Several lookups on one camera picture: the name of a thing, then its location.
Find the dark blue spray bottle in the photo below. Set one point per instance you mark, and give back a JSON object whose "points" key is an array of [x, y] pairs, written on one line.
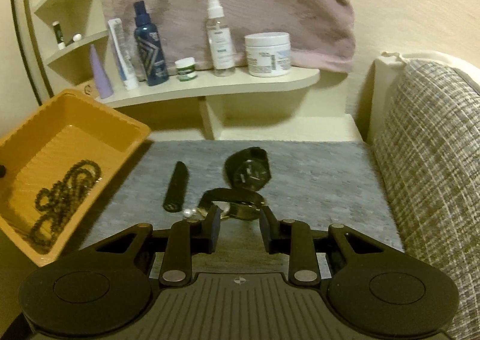
{"points": [[149, 46]]}

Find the black cylindrical tube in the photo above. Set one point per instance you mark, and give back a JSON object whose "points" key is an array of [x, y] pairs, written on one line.
{"points": [[175, 196]]}

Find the white bed headboard cushion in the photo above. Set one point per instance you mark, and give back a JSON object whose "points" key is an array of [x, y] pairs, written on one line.
{"points": [[426, 74]]}

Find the clear spray bottle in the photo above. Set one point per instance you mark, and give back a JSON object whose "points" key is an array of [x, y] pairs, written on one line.
{"points": [[220, 40]]}

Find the pearl earring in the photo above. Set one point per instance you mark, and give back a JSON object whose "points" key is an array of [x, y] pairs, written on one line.
{"points": [[192, 214]]}

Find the small green white jar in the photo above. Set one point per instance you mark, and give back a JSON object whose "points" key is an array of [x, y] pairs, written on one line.
{"points": [[185, 69]]}

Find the grey fluffy towel mat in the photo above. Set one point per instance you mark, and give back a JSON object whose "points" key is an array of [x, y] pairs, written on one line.
{"points": [[317, 183]]}

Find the white cream jar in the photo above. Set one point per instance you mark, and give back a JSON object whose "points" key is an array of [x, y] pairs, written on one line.
{"points": [[268, 54]]}

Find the black white lying tube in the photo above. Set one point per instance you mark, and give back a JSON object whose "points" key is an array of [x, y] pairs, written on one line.
{"points": [[74, 39]]}

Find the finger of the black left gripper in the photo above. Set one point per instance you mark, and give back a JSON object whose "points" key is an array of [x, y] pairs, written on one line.
{"points": [[2, 171]]}

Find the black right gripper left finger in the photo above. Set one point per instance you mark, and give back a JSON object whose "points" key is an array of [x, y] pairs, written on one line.
{"points": [[185, 240]]}

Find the blue white cream tube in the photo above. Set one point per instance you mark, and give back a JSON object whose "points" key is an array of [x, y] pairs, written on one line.
{"points": [[126, 68]]}

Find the small cardboard box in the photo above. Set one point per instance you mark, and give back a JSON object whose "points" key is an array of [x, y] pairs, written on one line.
{"points": [[88, 88]]}

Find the grey tweed pillow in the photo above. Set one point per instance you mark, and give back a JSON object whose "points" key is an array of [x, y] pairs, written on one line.
{"points": [[430, 165]]}

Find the lilac cosmetic tube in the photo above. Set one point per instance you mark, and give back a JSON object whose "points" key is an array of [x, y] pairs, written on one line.
{"points": [[101, 80]]}

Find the black wrist watch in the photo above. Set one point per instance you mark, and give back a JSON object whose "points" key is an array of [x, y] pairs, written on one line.
{"points": [[248, 169]]}

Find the orange plastic tray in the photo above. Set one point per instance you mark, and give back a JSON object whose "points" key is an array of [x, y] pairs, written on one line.
{"points": [[58, 162]]}

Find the black white lip balm stick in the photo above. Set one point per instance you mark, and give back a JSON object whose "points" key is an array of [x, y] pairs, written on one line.
{"points": [[59, 36]]}

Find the cream corner shelf unit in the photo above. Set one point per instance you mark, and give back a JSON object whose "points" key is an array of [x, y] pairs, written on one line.
{"points": [[303, 105]]}

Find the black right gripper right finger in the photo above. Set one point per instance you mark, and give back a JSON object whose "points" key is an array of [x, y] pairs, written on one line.
{"points": [[292, 238]]}

